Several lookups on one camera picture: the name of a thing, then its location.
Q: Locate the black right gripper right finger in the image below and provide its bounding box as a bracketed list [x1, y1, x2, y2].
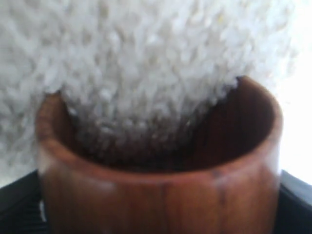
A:
[273, 171, 312, 234]

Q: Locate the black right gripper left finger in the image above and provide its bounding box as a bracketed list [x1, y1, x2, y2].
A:
[0, 171, 49, 234]

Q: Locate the round steel rice tray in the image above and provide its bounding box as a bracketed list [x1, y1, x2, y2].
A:
[0, 0, 312, 187]

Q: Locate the brown wooden cup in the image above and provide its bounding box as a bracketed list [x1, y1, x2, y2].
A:
[36, 77, 283, 234]

